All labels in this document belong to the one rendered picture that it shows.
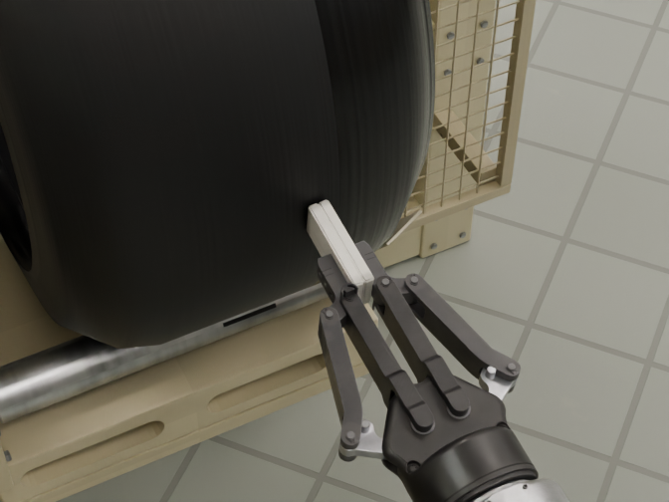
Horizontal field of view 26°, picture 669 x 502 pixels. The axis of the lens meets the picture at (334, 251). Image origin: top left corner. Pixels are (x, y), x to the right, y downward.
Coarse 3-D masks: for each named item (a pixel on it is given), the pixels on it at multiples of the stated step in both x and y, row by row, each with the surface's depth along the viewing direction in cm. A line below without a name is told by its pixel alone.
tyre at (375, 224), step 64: (0, 0) 86; (64, 0) 84; (128, 0) 85; (192, 0) 87; (256, 0) 88; (320, 0) 90; (384, 0) 92; (0, 64) 88; (64, 64) 86; (128, 64) 86; (192, 64) 88; (256, 64) 89; (320, 64) 91; (384, 64) 94; (0, 128) 133; (64, 128) 88; (128, 128) 88; (192, 128) 89; (256, 128) 91; (320, 128) 94; (384, 128) 96; (0, 192) 124; (64, 192) 91; (128, 192) 90; (192, 192) 92; (256, 192) 94; (320, 192) 97; (384, 192) 101; (64, 256) 96; (128, 256) 94; (192, 256) 96; (256, 256) 99; (320, 256) 104; (64, 320) 107; (128, 320) 101; (192, 320) 104
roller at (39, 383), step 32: (320, 288) 126; (224, 320) 123; (256, 320) 124; (64, 352) 119; (96, 352) 120; (128, 352) 120; (160, 352) 122; (0, 384) 117; (32, 384) 118; (64, 384) 119; (96, 384) 121; (0, 416) 118
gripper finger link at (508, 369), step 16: (416, 288) 94; (432, 288) 95; (416, 304) 96; (432, 304) 94; (448, 304) 94; (432, 320) 94; (448, 320) 93; (464, 320) 93; (448, 336) 94; (464, 336) 93; (464, 352) 93; (480, 352) 92; (496, 352) 92; (480, 368) 93; (496, 368) 92; (512, 368) 92
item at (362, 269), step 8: (328, 200) 98; (328, 208) 97; (328, 216) 97; (336, 216) 97; (336, 224) 96; (336, 232) 96; (344, 232) 96; (344, 240) 96; (344, 248) 96; (352, 248) 96; (352, 256) 95; (360, 256) 95; (360, 264) 95; (360, 272) 95; (368, 272) 95; (368, 280) 94; (368, 288) 95; (368, 296) 96
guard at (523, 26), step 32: (480, 32) 189; (480, 64) 193; (512, 64) 197; (480, 96) 198; (512, 96) 200; (448, 128) 199; (512, 128) 205; (480, 160) 208; (512, 160) 210; (416, 192) 207; (480, 192) 213; (416, 224) 210
